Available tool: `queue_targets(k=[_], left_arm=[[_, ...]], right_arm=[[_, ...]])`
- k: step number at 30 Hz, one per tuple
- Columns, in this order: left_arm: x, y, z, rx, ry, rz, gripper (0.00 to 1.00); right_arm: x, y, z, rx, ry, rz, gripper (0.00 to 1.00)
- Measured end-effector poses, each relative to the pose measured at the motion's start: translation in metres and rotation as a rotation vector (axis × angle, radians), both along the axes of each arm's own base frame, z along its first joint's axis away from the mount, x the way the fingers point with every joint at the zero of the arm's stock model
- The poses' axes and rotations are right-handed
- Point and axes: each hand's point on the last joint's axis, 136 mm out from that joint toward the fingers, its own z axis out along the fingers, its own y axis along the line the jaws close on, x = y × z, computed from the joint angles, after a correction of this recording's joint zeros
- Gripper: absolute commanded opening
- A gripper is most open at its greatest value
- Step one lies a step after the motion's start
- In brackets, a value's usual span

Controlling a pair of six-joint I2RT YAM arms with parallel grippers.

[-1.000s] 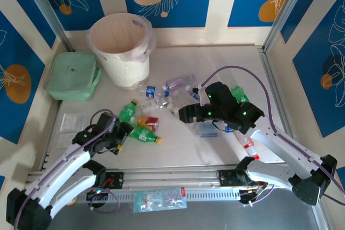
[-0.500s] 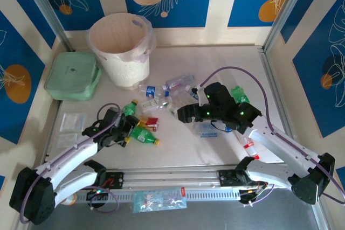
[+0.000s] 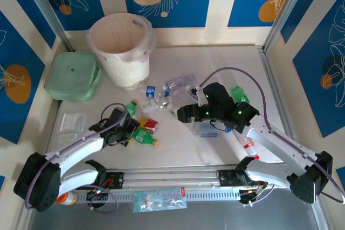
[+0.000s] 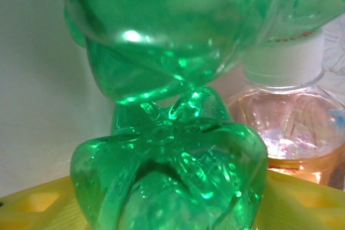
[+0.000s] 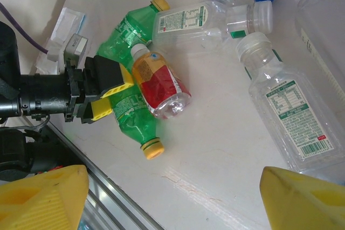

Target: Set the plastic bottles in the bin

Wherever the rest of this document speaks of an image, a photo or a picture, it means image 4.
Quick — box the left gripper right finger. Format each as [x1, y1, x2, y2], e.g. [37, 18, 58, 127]
[256, 170, 345, 230]

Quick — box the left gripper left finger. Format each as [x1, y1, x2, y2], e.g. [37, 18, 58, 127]
[0, 175, 92, 230]

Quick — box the small clear bottle white cap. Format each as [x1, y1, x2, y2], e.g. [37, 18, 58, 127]
[226, 29, 345, 185]

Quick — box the green bottle yellow cap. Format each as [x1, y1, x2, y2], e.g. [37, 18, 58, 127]
[55, 0, 345, 107]
[70, 86, 269, 230]

